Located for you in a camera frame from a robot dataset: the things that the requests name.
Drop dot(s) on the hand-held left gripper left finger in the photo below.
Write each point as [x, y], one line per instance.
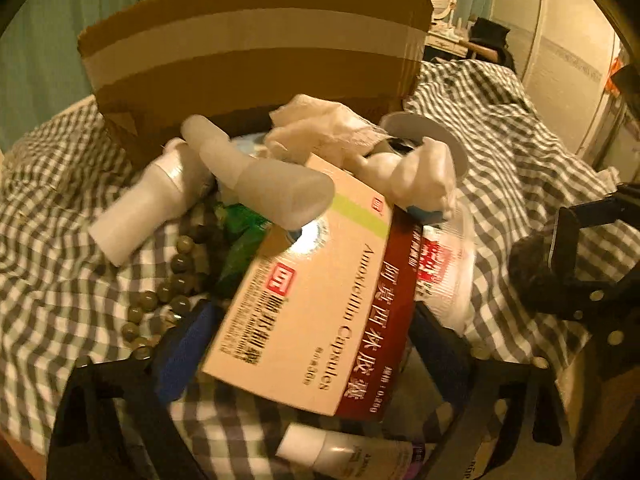
[186, 347]

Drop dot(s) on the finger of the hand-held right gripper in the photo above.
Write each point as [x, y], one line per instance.
[590, 210]
[575, 295]

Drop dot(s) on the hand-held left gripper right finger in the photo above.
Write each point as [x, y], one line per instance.
[434, 340]

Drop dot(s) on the white and red medicine box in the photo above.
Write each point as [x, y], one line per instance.
[320, 300]

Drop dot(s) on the brown cardboard box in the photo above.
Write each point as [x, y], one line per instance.
[250, 60]

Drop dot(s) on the white packet with red print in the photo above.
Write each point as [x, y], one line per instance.
[445, 270]

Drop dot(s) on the grey checked blanket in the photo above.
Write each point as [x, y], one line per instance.
[510, 170]

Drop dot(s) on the green packet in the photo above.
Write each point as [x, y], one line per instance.
[240, 240]

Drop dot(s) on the white plastic bottle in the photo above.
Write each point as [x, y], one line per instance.
[145, 210]

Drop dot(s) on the small white tube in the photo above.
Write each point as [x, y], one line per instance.
[330, 452]

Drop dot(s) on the crumpled white plastic wrap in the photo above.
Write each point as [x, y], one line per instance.
[420, 175]

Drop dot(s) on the white sliding wardrobe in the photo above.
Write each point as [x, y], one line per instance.
[560, 45]

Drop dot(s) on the translucent plastic bottle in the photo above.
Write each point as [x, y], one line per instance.
[265, 180]

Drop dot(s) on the black chair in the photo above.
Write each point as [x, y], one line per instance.
[492, 40]

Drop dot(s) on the round white container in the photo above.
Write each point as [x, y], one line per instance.
[405, 127]

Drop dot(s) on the white dressing table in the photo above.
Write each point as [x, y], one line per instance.
[445, 40]

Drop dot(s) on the crumpled white tissue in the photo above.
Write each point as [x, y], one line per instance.
[325, 125]

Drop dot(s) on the teal curtain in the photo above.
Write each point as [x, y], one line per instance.
[60, 25]

